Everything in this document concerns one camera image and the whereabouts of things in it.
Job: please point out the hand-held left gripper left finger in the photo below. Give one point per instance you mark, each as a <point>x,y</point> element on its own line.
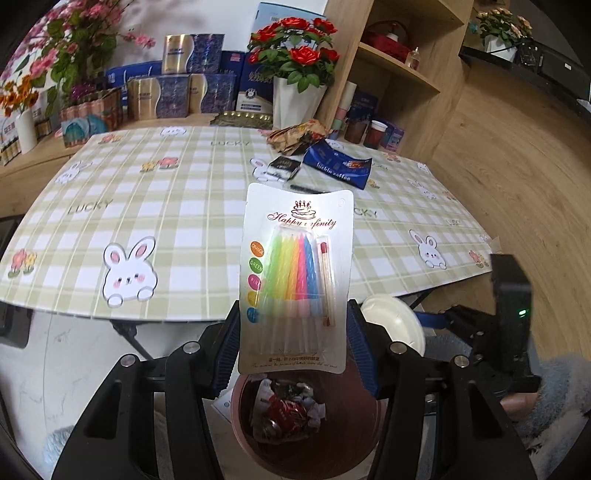
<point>226,350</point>

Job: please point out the wooden shelf unit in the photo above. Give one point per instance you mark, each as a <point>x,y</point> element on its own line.
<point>406,78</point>

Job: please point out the red roses in white wrap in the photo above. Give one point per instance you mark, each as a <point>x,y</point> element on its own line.
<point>295,106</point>

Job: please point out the brown crumpled wrapper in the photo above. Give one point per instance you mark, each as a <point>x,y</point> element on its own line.
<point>295,136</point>

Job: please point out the person's right hand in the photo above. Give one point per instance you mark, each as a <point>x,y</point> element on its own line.
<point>517,405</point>

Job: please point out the green checked tablecloth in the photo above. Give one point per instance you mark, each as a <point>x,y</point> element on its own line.
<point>175,221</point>

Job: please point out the person's right forearm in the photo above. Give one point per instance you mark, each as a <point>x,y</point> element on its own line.
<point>558,397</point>

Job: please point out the wooden fence planter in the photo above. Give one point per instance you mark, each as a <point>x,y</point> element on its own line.
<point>92,108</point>

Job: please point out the blue printed carton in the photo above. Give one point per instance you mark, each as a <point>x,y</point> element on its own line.
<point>364,106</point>

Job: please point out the potted peach flower plant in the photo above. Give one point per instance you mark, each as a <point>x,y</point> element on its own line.
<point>501,25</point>

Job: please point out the gold chocolate tray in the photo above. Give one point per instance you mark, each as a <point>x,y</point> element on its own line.
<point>242,119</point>

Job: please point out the red cup with white lid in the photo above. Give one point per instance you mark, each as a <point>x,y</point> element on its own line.
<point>375,136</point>

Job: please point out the teal printed packet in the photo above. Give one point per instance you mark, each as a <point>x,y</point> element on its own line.
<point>76,131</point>

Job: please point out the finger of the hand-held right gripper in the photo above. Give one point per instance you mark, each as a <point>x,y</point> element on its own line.
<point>461,321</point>

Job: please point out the birthday candle pack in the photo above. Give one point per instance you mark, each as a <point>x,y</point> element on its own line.
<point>295,277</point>

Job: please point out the brown plastic bin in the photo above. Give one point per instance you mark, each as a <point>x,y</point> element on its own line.
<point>341,429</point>

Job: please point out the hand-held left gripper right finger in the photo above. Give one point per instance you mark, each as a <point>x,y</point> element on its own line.
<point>362,355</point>

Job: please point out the black counter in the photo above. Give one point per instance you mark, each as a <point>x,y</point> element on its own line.
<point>554,69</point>

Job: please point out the white vase with orange flowers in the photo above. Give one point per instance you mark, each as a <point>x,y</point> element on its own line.
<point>25,131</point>

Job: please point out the white plastic lid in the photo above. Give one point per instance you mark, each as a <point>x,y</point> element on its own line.
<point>397,323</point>

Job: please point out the white paper wrapper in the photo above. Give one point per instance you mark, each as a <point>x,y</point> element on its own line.
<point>317,410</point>

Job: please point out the small black box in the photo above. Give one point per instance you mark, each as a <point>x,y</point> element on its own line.
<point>284,166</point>

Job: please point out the red basket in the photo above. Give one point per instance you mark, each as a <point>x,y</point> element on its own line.
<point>385,44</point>

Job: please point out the black folding table leg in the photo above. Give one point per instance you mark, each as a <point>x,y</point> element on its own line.
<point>134,339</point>

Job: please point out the small clear bottle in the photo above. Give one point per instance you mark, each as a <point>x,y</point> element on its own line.
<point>413,60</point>

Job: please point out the stack of blue gift boxes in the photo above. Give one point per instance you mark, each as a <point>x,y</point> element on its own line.
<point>171,92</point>

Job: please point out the pink artificial flower plant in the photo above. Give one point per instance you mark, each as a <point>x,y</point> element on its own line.
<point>69,55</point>

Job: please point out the brown cup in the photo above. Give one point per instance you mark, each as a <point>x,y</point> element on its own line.
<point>355,131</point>

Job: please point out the crushed red drink can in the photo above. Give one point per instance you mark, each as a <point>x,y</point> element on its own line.
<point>286,410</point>

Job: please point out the pale blue carton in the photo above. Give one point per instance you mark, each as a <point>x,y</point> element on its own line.
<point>277,14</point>

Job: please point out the stack of paper cups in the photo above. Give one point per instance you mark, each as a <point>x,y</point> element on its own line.
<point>344,110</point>

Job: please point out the small blue box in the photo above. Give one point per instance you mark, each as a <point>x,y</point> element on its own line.
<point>392,137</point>

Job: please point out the black pen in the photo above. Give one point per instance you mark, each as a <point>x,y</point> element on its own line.
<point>307,189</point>

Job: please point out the dark blue coffee bag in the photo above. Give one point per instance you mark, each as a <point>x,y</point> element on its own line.
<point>337,164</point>

